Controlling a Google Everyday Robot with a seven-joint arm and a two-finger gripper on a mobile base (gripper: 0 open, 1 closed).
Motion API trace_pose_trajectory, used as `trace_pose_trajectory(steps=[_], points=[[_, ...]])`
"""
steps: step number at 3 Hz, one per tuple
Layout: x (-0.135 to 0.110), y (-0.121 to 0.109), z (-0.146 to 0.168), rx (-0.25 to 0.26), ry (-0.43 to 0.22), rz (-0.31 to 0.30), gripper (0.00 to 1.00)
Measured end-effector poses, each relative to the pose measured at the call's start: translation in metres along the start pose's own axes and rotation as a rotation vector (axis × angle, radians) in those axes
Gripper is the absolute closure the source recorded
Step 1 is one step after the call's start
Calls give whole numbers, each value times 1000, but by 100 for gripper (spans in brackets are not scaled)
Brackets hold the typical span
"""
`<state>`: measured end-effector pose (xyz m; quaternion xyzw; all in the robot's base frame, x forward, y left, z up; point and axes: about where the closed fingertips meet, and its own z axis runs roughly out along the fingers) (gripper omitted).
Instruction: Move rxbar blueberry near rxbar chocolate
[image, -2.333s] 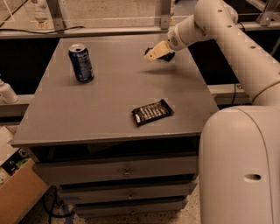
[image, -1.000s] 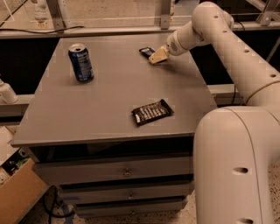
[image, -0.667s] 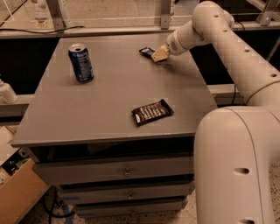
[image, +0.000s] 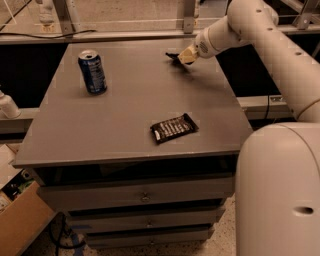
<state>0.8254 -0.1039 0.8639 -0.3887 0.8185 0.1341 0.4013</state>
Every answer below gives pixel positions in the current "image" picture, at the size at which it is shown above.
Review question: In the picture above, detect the grey drawer cabinet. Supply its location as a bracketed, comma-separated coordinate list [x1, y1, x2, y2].
[16, 39, 251, 248]

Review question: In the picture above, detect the blue soda can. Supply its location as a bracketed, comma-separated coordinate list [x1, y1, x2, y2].
[78, 49, 107, 95]

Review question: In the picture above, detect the black floor cable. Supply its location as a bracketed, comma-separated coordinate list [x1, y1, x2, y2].
[48, 216, 87, 256]

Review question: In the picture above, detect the black cable on rail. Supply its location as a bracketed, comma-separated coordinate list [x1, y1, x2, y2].
[0, 29, 98, 40]

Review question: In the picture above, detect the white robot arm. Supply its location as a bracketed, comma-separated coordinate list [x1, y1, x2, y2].
[179, 0, 320, 256]

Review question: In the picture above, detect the white pipe on left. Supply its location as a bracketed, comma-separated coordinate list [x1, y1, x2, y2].
[0, 90, 21, 119]

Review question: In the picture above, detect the cardboard box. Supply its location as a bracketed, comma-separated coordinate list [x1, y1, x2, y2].
[0, 144, 56, 256]

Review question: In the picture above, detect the metal frame rail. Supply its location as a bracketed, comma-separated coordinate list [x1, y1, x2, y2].
[0, 24, 320, 46]

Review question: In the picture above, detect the black rxbar chocolate wrapper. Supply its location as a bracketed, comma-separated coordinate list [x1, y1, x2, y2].
[150, 113, 199, 144]

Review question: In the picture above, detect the blue rxbar blueberry wrapper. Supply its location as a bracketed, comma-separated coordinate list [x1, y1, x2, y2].
[165, 52, 193, 65]

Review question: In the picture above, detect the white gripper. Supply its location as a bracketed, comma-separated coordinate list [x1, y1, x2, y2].
[178, 27, 219, 64]

